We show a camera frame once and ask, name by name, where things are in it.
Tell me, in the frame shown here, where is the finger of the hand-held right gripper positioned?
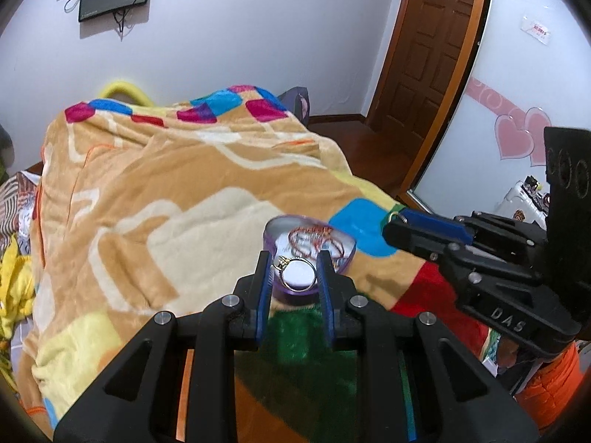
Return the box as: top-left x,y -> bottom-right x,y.
401,209 -> 551,260
382,218 -> 542,288

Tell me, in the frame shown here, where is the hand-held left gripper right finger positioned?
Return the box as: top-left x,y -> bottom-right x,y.
316,250 -> 541,443

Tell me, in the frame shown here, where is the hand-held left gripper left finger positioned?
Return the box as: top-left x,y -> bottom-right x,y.
53,250 -> 273,443

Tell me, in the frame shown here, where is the large gold ring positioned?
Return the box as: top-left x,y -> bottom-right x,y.
274,255 -> 320,293

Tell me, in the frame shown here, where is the purple heart-shaped jewelry box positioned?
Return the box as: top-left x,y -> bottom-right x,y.
263,214 -> 358,306

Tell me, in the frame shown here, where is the person's right forearm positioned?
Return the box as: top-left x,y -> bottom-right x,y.
515,339 -> 583,422

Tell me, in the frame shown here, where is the white case with stickers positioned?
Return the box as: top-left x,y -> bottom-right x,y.
498,176 -> 551,223

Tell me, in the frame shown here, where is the colourful patchwork blanket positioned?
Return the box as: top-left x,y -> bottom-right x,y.
32,84 -> 505,443

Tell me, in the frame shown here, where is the wooden wardrobe with heart doors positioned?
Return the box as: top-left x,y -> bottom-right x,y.
401,0 -> 591,215

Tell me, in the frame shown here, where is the brown wooden door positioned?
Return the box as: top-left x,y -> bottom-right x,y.
367,0 -> 486,141

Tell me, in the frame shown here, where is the grey cloth bundle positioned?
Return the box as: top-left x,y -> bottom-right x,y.
276,86 -> 311,124

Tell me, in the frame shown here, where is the white and red label sticker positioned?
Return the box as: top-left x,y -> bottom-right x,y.
521,17 -> 553,45

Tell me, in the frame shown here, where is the yellow foam cushion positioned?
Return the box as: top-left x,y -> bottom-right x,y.
99,80 -> 156,108

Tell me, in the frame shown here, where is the yellow printed blanket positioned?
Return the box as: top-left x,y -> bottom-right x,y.
0,233 -> 38,381

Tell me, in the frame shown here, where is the striped brown cloth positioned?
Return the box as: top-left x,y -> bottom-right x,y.
0,170 -> 45,243

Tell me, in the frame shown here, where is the black hanging cable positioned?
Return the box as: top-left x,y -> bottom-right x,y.
113,6 -> 140,38

